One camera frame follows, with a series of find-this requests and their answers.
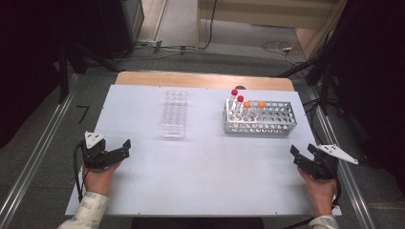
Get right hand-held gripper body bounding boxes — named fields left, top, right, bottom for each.
left=304, top=143, right=359, bottom=181

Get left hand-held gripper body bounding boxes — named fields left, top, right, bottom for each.
left=81, top=131, right=113, bottom=171

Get metal tube rack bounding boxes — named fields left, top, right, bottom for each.
left=223, top=98, right=298, bottom=137

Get clear plastic tube rack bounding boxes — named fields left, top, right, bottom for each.
left=160, top=89, right=189, bottom=139

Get orange-capped test tube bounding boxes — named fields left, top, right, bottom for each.
left=254, top=100, right=266, bottom=118
left=240, top=100, right=252, bottom=123

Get red-capped test tube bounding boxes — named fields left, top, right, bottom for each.
left=234, top=94, right=245, bottom=120
left=229, top=88, right=240, bottom=113

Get person's left hand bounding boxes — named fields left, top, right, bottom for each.
left=81, top=160, right=123, bottom=197

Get person's right hand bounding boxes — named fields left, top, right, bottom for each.
left=296, top=166, right=338, bottom=218

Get black metal stand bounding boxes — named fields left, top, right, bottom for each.
left=56, top=41, right=122, bottom=104
left=276, top=31, right=338, bottom=115

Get wooden table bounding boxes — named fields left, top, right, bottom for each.
left=114, top=71, right=295, bottom=93

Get black curtain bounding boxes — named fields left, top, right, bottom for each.
left=330, top=0, right=405, bottom=192
left=0, top=0, right=106, bottom=147

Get black cabinet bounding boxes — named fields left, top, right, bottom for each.
left=98, top=0, right=145, bottom=60

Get wooden desk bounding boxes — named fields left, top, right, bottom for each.
left=195, top=0, right=348, bottom=61

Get left hand-held gripper cable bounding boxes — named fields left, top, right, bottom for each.
left=73, top=141, right=86, bottom=203

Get hand-held gripper cable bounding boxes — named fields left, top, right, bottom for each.
left=73, top=141, right=86, bottom=203
left=330, top=177, right=343, bottom=209

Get metal floor rail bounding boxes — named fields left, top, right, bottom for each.
left=0, top=74, right=80, bottom=220
left=305, top=85, right=376, bottom=229

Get right hand-held gripper cable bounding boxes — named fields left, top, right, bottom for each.
left=330, top=177, right=343, bottom=209

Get white coiled cable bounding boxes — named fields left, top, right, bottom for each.
left=261, top=39, right=298, bottom=65

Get black floor cable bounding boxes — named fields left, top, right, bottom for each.
left=133, top=0, right=218, bottom=53

